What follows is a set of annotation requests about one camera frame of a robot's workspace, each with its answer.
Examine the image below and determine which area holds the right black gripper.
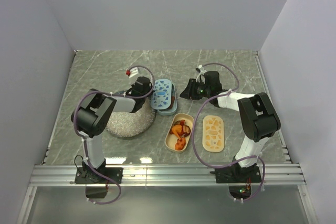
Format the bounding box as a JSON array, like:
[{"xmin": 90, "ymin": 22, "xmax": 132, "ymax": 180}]
[{"xmin": 179, "ymin": 79, "xmax": 211, "ymax": 101}]

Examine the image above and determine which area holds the red-brown meat slab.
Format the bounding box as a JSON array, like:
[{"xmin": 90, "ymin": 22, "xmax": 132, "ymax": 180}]
[{"xmin": 170, "ymin": 95, "xmax": 175, "ymax": 108}]

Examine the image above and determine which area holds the blue patterned lid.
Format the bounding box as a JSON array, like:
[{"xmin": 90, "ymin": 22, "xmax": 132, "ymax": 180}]
[{"xmin": 151, "ymin": 79, "xmax": 173, "ymax": 110}]

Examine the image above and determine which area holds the blue lunch box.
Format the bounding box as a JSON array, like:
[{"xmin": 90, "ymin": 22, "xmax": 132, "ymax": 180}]
[{"xmin": 158, "ymin": 84, "xmax": 177, "ymax": 116}]

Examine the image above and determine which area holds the bacon piece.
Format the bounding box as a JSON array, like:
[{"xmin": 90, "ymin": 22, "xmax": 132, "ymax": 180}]
[
  {"xmin": 183, "ymin": 125, "xmax": 191, "ymax": 133},
  {"xmin": 177, "ymin": 120, "xmax": 185, "ymax": 125}
]

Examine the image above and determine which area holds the beige lunch box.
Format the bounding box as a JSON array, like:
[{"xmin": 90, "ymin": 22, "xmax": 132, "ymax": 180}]
[{"xmin": 165, "ymin": 113, "xmax": 194, "ymax": 153}]

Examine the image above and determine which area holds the spotted orange food piece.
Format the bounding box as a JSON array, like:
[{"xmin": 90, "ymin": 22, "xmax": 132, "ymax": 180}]
[{"xmin": 175, "ymin": 137, "xmax": 186, "ymax": 151}]

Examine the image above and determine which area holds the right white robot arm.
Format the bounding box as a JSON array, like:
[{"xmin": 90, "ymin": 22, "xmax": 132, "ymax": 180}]
[{"xmin": 180, "ymin": 71, "xmax": 281, "ymax": 182}]

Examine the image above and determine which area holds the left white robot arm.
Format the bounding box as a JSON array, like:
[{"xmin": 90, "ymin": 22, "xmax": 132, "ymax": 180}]
[{"xmin": 71, "ymin": 76, "xmax": 153, "ymax": 183}]

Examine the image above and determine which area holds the speckled round plate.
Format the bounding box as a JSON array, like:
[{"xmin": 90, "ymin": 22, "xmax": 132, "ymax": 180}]
[{"xmin": 106, "ymin": 98, "xmax": 156, "ymax": 138}]

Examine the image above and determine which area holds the beige patterned lid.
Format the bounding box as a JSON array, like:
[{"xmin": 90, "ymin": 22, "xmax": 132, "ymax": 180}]
[{"xmin": 202, "ymin": 115, "xmax": 225, "ymax": 153}]

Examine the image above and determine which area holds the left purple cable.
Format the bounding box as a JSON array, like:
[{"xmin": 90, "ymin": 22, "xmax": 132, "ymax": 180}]
[{"xmin": 72, "ymin": 65, "xmax": 155, "ymax": 205}]

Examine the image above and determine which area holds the purple cable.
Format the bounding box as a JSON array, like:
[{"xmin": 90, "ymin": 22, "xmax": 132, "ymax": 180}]
[
  {"xmin": 72, "ymin": 65, "xmax": 155, "ymax": 205},
  {"xmin": 191, "ymin": 62, "xmax": 265, "ymax": 202}
]

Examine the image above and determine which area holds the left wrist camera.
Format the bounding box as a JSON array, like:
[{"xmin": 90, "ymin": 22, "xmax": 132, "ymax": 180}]
[{"xmin": 126, "ymin": 67, "xmax": 140, "ymax": 78}]

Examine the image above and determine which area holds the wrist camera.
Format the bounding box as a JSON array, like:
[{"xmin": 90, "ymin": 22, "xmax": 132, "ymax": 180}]
[
  {"xmin": 196, "ymin": 65, "xmax": 206, "ymax": 81},
  {"xmin": 126, "ymin": 67, "xmax": 140, "ymax": 78}
]

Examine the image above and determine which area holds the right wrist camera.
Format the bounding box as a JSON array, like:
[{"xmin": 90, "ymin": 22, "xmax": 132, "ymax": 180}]
[{"xmin": 196, "ymin": 65, "xmax": 206, "ymax": 81}]

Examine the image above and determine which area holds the aluminium frame rail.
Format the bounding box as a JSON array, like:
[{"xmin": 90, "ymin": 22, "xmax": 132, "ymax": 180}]
[{"xmin": 28, "ymin": 163, "xmax": 306, "ymax": 187}]

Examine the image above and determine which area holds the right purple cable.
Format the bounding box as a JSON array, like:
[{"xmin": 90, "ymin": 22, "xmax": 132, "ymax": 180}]
[{"xmin": 191, "ymin": 62, "xmax": 265, "ymax": 202}]

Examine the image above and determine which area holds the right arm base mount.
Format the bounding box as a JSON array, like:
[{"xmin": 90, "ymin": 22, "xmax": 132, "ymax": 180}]
[{"xmin": 210, "ymin": 164, "xmax": 264, "ymax": 201}]

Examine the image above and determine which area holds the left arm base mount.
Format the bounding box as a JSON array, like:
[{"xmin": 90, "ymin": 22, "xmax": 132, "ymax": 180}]
[{"xmin": 73, "ymin": 155, "xmax": 123, "ymax": 202}]

